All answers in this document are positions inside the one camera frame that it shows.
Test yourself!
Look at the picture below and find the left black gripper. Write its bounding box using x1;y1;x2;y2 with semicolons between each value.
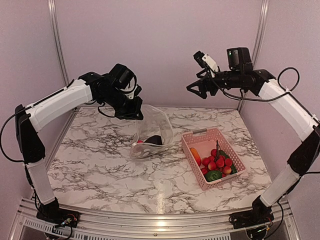
100;87;143;120

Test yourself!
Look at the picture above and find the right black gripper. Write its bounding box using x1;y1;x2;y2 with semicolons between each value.
186;67;242;99

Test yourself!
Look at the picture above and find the clear zip top bag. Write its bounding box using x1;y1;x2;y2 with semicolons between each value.
129;104;174;160

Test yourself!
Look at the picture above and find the purple eggplant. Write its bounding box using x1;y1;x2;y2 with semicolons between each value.
144;135;163;146

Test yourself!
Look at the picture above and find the pink plastic basket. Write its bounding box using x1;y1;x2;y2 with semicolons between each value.
181;128;246;191

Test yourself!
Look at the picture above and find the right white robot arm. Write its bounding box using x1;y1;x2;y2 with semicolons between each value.
186;47;320;224

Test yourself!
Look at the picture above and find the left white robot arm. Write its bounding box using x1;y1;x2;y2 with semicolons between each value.
15;63;144;223

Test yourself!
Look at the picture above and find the bunch of red strawberries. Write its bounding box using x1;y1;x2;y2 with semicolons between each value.
200;140;229;178

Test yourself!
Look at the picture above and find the dark green cucumber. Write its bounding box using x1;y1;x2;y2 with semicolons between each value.
221;151;238;175

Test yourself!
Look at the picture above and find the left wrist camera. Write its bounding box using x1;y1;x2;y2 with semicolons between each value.
125;84;142;100

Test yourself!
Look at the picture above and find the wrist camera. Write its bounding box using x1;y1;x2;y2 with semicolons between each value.
125;84;142;100
193;51;220;78

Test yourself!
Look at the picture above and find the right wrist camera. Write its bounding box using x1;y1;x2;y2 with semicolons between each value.
193;51;220;78

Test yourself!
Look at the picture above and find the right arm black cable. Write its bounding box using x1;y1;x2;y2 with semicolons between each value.
212;66;301;102

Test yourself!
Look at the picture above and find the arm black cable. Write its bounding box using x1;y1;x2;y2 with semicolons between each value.
212;66;301;102
0;111;28;163

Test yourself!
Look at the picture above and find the right aluminium frame post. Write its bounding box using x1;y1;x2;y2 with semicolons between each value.
236;0;270;111

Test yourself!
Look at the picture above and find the aluminium frame post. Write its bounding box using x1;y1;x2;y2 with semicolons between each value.
236;0;270;111
47;0;70;85

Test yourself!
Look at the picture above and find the front aluminium rail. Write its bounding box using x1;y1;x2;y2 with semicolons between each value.
14;197;301;240

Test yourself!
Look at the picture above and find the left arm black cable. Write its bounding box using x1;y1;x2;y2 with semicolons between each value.
0;111;28;163

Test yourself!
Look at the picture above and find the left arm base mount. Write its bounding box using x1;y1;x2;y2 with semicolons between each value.
36;198;80;228

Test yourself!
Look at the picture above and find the left aluminium frame post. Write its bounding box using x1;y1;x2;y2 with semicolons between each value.
47;0;70;85

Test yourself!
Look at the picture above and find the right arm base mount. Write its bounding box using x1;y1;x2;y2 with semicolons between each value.
228;196;274;229

